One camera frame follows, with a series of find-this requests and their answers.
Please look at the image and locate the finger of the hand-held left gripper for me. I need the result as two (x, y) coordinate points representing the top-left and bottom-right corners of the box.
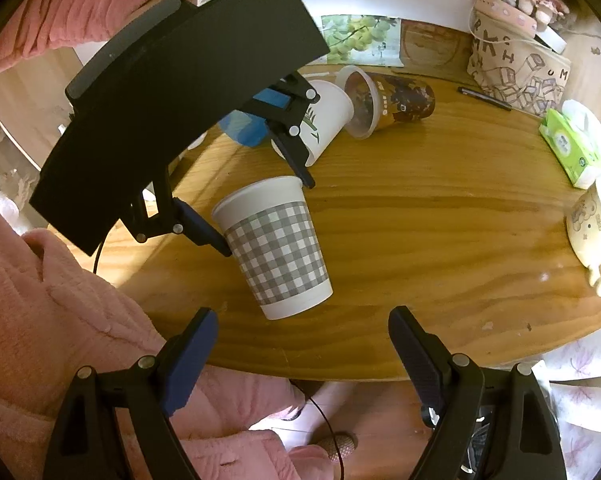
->
(122, 169), (232, 258)
(241, 71), (319, 190)

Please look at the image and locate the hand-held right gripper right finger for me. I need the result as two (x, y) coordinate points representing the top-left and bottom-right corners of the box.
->
(387, 305), (568, 480)

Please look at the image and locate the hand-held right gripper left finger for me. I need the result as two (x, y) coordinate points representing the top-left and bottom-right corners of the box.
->
(41, 306), (220, 480)

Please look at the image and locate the grey checkered paper cup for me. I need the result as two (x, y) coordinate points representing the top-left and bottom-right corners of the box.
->
(211, 176), (333, 321)

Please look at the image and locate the person's left forearm pink sleeve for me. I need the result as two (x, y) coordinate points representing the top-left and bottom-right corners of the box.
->
(0, 0), (200, 81)

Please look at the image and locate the white paper cup green print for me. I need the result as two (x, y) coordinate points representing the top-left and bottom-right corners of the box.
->
(271, 79), (355, 167)

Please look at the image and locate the brown plastic cup clear lid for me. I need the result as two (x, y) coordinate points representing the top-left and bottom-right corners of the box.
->
(336, 65), (436, 140)

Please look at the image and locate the blue plastic container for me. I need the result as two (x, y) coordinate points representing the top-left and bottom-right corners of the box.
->
(218, 109), (271, 148)

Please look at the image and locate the grape picture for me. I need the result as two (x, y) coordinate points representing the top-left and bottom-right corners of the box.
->
(321, 14), (403, 67)

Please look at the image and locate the person in pink robe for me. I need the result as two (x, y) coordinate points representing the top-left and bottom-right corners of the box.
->
(0, 192), (341, 480)

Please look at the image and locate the brown wooden box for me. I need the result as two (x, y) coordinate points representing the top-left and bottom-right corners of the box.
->
(399, 20), (473, 68)

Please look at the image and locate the floral cloth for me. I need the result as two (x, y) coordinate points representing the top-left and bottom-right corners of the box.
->
(530, 330), (601, 476)

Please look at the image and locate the black pen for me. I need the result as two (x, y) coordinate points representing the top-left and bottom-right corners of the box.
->
(457, 86), (513, 111)

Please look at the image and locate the cream cartoon plush toy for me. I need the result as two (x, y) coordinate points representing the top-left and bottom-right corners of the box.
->
(566, 172), (601, 297)

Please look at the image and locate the canvas bag with letter print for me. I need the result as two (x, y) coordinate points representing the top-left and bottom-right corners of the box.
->
(467, 0), (572, 118)

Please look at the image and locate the pink round box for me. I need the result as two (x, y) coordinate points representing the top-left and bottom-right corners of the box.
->
(473, 0), (538, 31)

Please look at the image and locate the green tissue pack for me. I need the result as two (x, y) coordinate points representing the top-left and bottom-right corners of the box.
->
(539, 100), (601, 190)

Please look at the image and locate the black cable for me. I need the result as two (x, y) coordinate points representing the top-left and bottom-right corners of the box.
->
(289, 380), (348, 480)
(93, 220), (122, 277)

